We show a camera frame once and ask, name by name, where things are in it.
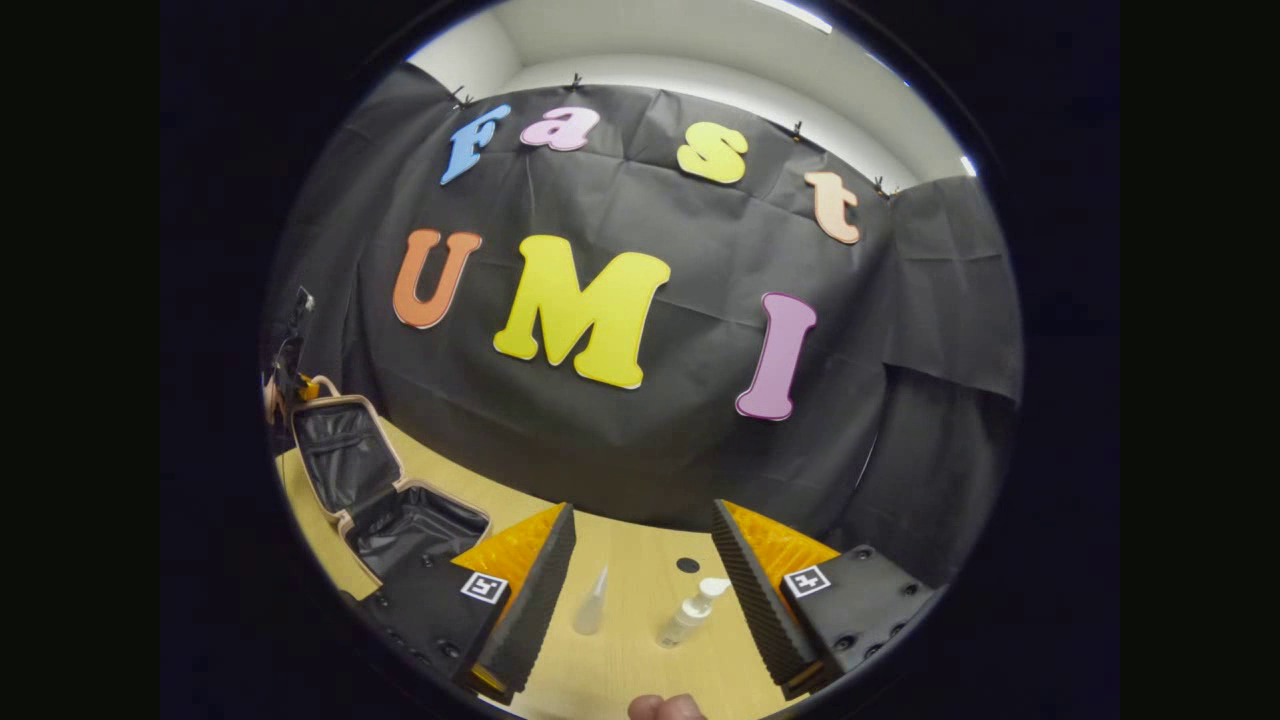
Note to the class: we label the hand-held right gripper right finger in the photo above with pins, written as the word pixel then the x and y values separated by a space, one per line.
pixel 755 600

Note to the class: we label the black backdrop cloth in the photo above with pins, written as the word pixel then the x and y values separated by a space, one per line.
pixel 640 450

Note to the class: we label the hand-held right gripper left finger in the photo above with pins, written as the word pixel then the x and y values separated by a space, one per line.
pixel 540 600

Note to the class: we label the small clear squeeze bottle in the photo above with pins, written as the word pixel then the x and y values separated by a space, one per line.
pixel 590 612

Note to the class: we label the beige suitcase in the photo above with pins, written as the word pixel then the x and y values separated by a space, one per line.
pixel 345 455

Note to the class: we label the white pump bottle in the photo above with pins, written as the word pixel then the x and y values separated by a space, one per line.
pixel 685 620

